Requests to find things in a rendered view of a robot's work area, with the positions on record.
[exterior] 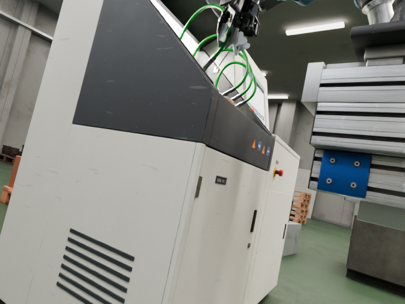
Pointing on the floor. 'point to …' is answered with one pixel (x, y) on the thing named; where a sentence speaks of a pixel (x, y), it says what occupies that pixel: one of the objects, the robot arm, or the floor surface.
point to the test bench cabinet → (118, 219)
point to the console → (281, 163)
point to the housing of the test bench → (45, 148)
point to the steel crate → (377, 256)
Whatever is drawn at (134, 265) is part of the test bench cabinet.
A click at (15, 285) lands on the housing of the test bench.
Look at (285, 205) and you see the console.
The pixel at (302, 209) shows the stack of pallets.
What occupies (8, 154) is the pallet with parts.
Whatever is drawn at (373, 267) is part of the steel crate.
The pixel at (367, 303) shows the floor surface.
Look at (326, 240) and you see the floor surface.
